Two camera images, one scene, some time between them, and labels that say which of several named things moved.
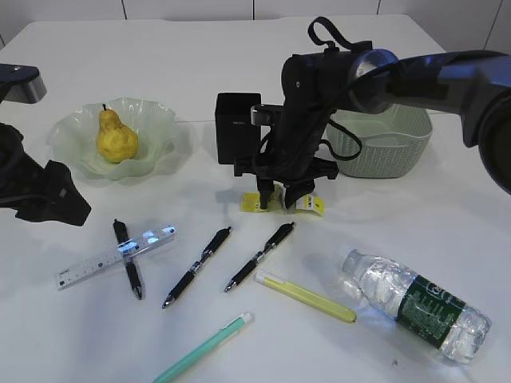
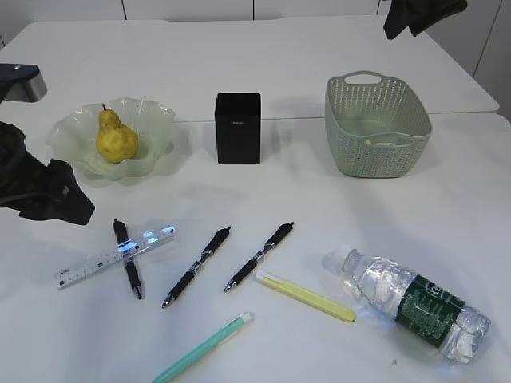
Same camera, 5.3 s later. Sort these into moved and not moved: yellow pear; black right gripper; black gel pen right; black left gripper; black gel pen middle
Moved: black right gripper
Not moved: black gel pen right; yellow pear; black gel pen middle; black left gripper
